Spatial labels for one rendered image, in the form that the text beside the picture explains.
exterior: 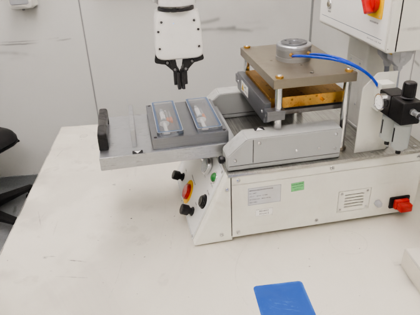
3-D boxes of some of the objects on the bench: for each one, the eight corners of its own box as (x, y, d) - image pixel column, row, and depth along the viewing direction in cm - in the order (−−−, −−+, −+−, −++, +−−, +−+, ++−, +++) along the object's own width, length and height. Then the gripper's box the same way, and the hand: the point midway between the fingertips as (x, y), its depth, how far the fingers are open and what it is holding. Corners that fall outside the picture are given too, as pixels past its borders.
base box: (347, 151, 137) (354, 99, 129) (420, 222, 105) (435, 158, 97) (175, 173, 129) (171, 119, 121) (197, 257, 97) (192, 190, 89)
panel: (176, 175, 127) (200, 117, 121) (192, 240, 101) (225, 171, 95) (169, 173, 127) (194, 115, 120) (184, 238, 101) (216, 169, 94)
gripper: (208, -3, 95) (210, 79, 104) (137, 1, 93) (147, 85, 102) (214, 2, 89) (217, 90, 97) (139, 7, 87) (148, 96, 95)
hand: (180, 79), depth 99 cm, fingers closed
